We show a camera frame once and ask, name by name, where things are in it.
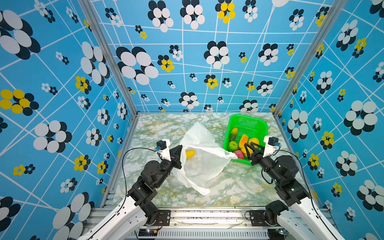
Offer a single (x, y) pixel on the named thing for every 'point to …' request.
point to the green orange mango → (233, 134)
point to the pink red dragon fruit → (239, 154)
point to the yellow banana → (190, 153)
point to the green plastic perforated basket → (253, 126)
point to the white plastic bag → (203, 159)
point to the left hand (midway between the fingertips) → (182, 146)
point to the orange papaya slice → (243, 140)
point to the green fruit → (233, 145)
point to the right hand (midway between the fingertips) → (249, 144)
